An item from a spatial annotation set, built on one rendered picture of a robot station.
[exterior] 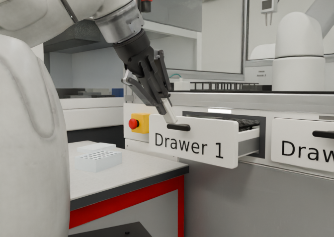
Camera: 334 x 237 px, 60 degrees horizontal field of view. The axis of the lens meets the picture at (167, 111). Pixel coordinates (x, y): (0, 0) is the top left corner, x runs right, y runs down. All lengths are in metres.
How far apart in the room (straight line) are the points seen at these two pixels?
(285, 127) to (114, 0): 0.49
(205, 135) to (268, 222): 0.30
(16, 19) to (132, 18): 0.20
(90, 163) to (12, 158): 0.65
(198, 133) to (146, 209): 0.28
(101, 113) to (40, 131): 1.29
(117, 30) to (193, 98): 0.43
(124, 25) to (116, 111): 1.05
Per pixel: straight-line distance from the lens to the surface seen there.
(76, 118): 1.47
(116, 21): 0.58
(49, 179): 0.27
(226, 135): 0.69
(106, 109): 1.56
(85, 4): 0.57
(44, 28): 0.57
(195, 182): 0.98
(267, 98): 0.80
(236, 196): 0.90
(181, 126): 0.72
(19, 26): 0.56
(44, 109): 0.27
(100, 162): 0.89
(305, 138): 0.75
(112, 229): 0.51
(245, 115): 0.83
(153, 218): 0.91
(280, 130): 0.77
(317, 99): 0.76
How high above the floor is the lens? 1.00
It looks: 5 degrees down
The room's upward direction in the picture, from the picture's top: straight up
